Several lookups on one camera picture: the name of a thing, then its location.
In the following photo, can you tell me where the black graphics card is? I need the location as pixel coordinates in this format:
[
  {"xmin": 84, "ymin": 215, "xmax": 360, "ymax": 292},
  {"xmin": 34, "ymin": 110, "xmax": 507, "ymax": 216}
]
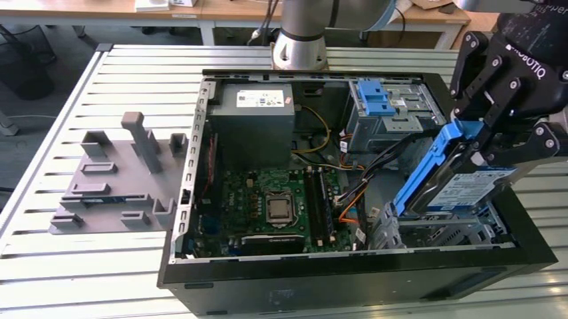
[{"xmin": 239, "ymin": 234, "xmax": 307, "ymax": 256}]

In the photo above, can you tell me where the grey power supply unit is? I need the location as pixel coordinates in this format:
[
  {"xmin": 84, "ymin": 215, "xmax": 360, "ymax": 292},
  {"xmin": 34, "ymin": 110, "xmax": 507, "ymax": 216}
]
[{"xmin": 206, "ymin": 82, "xmax": 296, "ymax": 170}]

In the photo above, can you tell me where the yellow wire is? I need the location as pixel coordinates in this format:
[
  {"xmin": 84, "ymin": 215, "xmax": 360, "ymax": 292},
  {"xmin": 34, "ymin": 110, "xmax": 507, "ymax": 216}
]
[{"xmin": 289, "ymin": 104, "xmax": 331, "ymax": 156}]

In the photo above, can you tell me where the brown cardboard piece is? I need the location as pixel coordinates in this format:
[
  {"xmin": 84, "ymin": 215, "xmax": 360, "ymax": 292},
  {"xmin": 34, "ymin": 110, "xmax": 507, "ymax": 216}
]
[{"xmin": 411, "ymin": 0, "xmax": 458, "ymax": 11}]

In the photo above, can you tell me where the silver CPU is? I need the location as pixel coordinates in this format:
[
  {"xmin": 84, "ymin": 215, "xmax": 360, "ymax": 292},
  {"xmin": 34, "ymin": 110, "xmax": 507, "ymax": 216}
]
[{"xmin": 267, "ymin": 198, "xmax": 291, "ymax": 219}]

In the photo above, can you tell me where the black cable bundle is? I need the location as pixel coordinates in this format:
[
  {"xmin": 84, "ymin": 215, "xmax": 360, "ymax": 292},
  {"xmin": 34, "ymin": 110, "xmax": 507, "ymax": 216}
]
[{"xmin": 333, "ymin": 131, "xmax": 438, "ymax": 207}]

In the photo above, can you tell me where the grey metal stand foot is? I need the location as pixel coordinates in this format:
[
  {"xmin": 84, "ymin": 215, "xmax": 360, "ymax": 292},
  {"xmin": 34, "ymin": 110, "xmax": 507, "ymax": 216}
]
[{"xmin": 0, "ymin": 109, "xmax": 21, "ymax": 137}]

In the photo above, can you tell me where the wooden top desk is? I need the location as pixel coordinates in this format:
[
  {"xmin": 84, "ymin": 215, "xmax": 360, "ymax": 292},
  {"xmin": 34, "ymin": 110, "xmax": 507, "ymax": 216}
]
[
  {"xmin": 201, "ymin": 0, "xmax": 471, "ymax": 51},
  {"xmin": 0, "ymin": 0, "xmax": 202, "ymax": 37}
]

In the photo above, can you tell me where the metal disk bay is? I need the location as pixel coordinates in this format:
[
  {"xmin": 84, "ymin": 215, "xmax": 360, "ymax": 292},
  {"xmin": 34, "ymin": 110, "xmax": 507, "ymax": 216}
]
[{"xmin": 371, "ymin": 201, "xmax": 518, "ymax": 250}]

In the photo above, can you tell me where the hard disk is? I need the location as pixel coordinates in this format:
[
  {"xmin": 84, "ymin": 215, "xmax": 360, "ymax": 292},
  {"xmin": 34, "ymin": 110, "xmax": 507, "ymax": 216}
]
[{"xmin": 392, "ymin": 120, "xmax": 521, "ymax": 219}]

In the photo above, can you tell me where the orange wire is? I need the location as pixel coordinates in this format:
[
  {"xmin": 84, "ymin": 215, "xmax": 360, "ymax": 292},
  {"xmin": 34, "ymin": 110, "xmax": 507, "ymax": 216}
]
[{"xmin": 336, "ymin": 198, "xmax": 360, "ymax": 231}]

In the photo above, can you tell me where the black PC case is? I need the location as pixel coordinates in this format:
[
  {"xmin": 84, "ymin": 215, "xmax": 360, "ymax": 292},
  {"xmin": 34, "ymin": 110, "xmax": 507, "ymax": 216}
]
[{"xmin": 154, "ymin": 68, "xmax": 558, "ymax": 316}]

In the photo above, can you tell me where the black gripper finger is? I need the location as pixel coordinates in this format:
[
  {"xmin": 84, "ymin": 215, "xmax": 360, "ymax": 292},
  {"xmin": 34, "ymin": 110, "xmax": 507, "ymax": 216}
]
[
  {"xmin": 470, "ymin": 78, "xmax": 568, "ymax": 182},
  {"xmin": 447, "ymin": 30, "xmax": 506, "ymax": 122}
]

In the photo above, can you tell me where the wooden cabinet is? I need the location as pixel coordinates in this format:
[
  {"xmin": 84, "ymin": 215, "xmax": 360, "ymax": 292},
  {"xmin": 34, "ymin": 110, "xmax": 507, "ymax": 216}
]
[{"xmin": 451, "ymin": 9, "xmax": 501, "ymax": 51}]

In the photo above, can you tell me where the blue plastic drive latch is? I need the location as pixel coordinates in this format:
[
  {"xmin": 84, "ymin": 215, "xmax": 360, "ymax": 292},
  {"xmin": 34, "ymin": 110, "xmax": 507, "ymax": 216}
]
[{"xmin": 356, "ymin": 81, "xmax": 399, "ymax": 117}]

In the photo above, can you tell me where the green motherboard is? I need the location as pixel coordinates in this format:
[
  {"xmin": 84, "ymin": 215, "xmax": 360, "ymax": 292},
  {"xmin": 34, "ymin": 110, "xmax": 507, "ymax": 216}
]
[{"xmin": 189, "ymin": 167, "xmax": 355, "ymax": 259}]

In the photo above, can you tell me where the red black twisted fan wire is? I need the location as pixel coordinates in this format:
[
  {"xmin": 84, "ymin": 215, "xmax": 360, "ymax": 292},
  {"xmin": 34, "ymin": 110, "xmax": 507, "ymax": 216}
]
[{"xmin": 197, "ymin": 132, "xmax": 217, "ymax": 204}]

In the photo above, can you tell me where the grey parts rack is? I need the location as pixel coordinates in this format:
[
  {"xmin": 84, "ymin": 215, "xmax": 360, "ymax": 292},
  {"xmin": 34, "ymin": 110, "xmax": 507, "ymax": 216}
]
[{"xmin": 46, "ymin": 111, "xmax": 192, "ymax": 237}]

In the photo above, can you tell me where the CPU socket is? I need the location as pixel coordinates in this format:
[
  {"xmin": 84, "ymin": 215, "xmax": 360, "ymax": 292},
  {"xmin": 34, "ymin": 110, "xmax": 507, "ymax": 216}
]
[{"xmin": 261, "ymin": 189, "xmax": 299, "ymax": 231}]

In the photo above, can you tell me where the metal optical drive cage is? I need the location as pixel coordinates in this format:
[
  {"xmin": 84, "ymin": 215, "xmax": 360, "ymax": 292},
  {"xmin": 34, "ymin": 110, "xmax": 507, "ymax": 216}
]
[{"xmin": 344, "ymin": 79, "xmax": 447, "ymax": 156}]

